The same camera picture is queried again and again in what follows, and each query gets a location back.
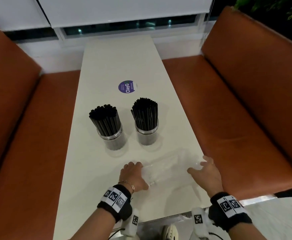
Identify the person's left hand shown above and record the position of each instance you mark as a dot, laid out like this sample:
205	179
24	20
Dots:
132	176

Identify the person's right hand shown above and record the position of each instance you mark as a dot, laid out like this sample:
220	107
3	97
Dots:
209	177

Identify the person's right thumb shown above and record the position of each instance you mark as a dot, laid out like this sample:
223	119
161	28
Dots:
194	170

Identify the person's left thumb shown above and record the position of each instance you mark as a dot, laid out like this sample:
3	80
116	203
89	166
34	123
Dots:
142	184

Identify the clear plastic bag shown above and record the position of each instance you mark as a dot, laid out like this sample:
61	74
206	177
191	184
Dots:
171	167

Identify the person's right forearm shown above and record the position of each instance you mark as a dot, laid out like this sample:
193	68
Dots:
246	232

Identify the person's left forearm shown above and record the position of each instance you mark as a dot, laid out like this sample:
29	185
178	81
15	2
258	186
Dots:
95	227

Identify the black left wristband with markers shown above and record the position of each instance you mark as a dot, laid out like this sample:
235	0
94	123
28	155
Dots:
115	202

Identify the black wristband with markers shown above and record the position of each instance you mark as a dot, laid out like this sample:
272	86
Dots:
115	202
229	209

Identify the clear plastic jar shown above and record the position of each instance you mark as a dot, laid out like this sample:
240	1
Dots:
113	141
147	137

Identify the black right wristband with markers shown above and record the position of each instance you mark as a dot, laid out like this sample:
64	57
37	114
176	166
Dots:
229	209

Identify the white shoe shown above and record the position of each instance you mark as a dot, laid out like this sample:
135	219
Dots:
170	232

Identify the bundle of black straws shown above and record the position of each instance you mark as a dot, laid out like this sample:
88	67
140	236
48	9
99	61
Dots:
104	118
145	113

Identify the orange leather bench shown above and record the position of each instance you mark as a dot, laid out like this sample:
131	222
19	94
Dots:
248	97
23	147

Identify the round purple sticker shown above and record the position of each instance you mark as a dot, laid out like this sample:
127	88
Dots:
127	86

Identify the white framed window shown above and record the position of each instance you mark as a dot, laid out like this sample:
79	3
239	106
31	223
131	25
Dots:
125	25

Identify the white roller blind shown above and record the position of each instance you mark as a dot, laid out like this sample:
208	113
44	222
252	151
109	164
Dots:
123	9
13	12

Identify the green plant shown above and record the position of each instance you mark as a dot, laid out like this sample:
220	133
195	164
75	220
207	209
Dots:
281	7

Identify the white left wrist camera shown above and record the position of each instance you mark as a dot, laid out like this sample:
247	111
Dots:
132	222

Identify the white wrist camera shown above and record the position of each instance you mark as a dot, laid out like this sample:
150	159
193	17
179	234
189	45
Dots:
201	222
132	222

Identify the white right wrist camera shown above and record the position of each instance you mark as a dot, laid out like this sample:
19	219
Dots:
201	222

